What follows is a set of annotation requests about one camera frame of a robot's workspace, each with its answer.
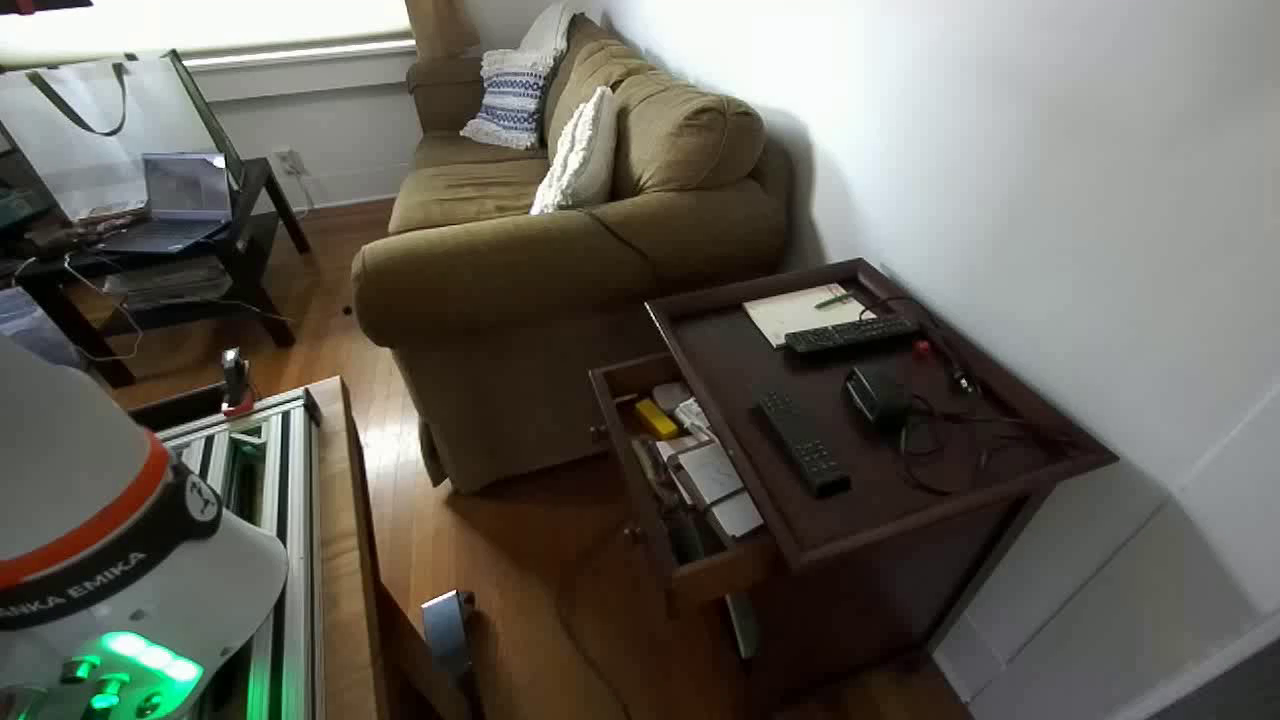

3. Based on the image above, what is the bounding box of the dark wood table drawer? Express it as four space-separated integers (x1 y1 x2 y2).
583 353 778 618

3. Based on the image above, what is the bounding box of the yellow box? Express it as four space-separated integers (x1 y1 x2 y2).
631 396 683 442

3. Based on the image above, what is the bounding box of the white flat box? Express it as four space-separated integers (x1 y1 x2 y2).
673 439 749 507

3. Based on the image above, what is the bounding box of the olive brown fabric sofa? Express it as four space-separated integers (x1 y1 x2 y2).
348 0 799 499

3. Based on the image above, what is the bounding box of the cream paper notepad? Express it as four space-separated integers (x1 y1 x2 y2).
739 279 878 353

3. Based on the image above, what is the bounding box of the plain black slim remote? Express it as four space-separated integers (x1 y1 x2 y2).
749 382 856 503

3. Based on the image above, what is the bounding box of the black remote with buttons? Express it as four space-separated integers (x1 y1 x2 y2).
778 314 922 360

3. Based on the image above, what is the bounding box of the white knit pillow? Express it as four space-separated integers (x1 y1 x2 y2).
528 84 625 221

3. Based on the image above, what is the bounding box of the small black device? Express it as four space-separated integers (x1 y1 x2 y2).
838 360 919 434

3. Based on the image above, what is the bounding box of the blue striped folded blanket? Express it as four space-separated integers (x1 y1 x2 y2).
455 45 557 156

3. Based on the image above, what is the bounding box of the dark wood side table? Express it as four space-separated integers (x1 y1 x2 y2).
583 254 1119 713

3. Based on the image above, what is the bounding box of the white cloth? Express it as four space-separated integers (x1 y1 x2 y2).
517 0 608 65

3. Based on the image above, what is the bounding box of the wooden cart board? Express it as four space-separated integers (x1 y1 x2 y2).
305 372 391 720

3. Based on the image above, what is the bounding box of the black coffee table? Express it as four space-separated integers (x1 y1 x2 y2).
0 47 319 390

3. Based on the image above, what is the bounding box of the grey laptop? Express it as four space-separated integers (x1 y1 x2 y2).
93 148 238 259

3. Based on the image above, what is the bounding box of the white tote bag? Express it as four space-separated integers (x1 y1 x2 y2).
0 53 222 228

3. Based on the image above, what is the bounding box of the thin black cable with plug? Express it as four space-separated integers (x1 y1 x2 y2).
891 336 1060 499

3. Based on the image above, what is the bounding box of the grey blue bracket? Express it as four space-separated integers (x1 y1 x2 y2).
417 589 481 670

